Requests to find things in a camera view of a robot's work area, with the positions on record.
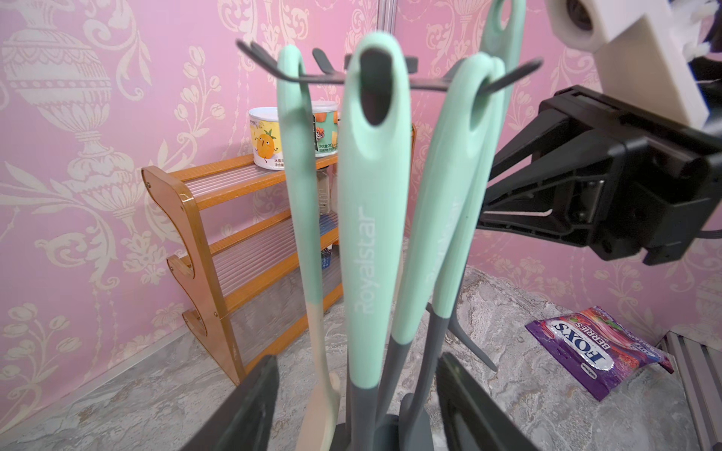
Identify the yellow pineapple can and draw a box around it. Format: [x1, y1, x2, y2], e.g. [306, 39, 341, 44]
[248, 107, 284, 171]

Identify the mint grey solid spatula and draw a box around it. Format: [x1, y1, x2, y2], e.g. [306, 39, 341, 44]
[338, 31, 412, 450]

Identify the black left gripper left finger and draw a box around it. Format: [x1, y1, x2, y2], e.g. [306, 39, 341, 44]
[182, 355, 279, 451]

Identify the brown spice jar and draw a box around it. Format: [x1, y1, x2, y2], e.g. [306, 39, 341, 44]
[316, 169, 332, 215]

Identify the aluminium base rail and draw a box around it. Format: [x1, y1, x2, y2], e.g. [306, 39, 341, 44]
[658, 332, 722, 450]

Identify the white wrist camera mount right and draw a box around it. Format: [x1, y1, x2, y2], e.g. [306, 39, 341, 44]
[546, 1, 721, 130]

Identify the mint grey ladle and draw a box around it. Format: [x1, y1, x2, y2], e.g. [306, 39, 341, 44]
[375, 52, 505, 425]

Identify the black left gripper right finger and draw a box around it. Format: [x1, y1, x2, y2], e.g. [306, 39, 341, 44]
[435, 353, 536, 451]

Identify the purple Foxs candy bag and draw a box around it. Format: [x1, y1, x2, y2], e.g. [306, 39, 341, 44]
[526, 306, 674, 401]

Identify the wooden three-tier shelf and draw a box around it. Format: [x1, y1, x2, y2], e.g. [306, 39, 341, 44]
[140, 123, 419, 387]

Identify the grey utensil rack stand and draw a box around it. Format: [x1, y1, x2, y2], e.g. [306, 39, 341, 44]
[237, 1, 541, 450]

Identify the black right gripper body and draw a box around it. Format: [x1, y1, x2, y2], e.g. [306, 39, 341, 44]
[477, 84, 721, 266]

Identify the green label can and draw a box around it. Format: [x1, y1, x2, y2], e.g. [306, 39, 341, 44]
[311, 101, 340, 158]

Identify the mint beige scraper spatula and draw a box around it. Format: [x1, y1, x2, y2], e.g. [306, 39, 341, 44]
[276, 80, 340, 450]

